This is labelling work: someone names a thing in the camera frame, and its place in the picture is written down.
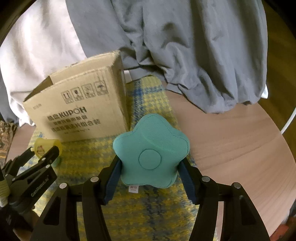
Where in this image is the yellow toy cup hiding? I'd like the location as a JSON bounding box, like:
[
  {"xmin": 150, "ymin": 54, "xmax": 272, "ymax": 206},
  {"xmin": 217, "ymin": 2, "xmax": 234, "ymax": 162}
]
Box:
[{"xmin": 33, "ymin": 138, "xmax": 63, "ymax": 168}]

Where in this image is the teal star plush cushion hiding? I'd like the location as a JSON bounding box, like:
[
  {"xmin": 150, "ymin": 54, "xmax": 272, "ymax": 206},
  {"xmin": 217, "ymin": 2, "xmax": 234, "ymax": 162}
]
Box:
[{"xmin": 113, "ymin": 113, "xmax": 190, "ymax": 188}]

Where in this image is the brown patterned cloth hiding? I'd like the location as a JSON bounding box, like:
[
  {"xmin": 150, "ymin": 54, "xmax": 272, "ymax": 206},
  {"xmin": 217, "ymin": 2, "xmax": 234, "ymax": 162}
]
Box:
[{"xmin": 0, "ymin": 120, "xmax": 18, "ymax": 168}]

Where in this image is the brown cardboard box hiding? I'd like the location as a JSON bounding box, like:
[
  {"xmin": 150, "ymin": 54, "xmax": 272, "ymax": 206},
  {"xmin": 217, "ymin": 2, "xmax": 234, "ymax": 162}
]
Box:
[{"xmin": 23, "ymin": 51, "xmax": 129, "ymax": 142}]

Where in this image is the beige pink bed sheet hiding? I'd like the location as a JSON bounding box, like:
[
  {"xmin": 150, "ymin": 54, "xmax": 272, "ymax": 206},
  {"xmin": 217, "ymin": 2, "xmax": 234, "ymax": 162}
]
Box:
[{"xmin": 1, "ymin": 1, "xmax": 86, "ymax": 126}]

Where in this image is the grey bed sheet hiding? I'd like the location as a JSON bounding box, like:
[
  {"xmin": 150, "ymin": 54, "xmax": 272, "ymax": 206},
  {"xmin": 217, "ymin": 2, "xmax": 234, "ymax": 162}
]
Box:
[{"xmin": 1, "ymin": 1, "xmax": 268, "ymax": 122}]

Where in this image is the white cable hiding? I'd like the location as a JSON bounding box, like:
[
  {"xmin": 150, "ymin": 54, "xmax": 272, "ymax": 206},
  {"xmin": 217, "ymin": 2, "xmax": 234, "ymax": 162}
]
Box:
[{"xmin": 280, "ymin": 106, "xmax": 296, "ymax": 135}]

